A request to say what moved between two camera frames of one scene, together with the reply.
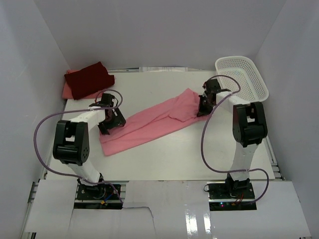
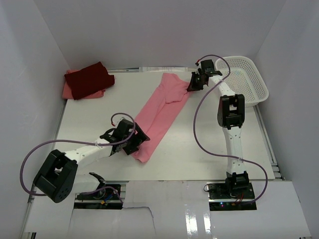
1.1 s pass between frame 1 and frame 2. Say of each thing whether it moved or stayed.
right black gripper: moved
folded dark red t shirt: stayed
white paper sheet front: stayed
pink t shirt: moved
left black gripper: moved
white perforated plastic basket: stayed
